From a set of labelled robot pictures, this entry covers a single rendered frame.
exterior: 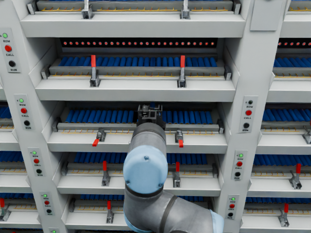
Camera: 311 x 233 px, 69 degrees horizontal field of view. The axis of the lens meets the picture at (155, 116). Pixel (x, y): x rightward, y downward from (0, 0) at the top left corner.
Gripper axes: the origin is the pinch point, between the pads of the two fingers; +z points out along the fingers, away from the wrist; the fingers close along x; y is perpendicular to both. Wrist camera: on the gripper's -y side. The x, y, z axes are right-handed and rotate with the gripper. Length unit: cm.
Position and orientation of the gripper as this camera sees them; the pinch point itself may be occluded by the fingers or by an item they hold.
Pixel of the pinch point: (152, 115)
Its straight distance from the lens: 80.0
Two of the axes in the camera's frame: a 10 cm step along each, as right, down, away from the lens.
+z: 0.3, -3.9, 9.2
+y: 0.0, -9.2, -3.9
